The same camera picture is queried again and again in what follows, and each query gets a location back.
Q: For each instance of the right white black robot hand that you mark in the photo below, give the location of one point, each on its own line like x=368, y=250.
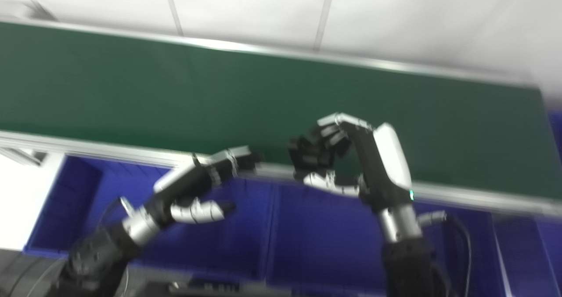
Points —
x=382, y=165

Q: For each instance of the blue plastic bin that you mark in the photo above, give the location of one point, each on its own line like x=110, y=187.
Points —
x=555, y=130
x=325, y=240
x=228, y=244
x=527, y=253

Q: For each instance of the black flange part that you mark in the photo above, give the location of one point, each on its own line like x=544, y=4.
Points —
x=311, y=154

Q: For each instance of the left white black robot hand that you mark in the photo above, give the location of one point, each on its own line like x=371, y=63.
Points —
x=189, y=187

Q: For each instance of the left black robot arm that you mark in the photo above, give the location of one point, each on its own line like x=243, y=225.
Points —
x=96, y=253

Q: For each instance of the green conveyor belt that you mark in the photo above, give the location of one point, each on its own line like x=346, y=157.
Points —
x=219, y=95

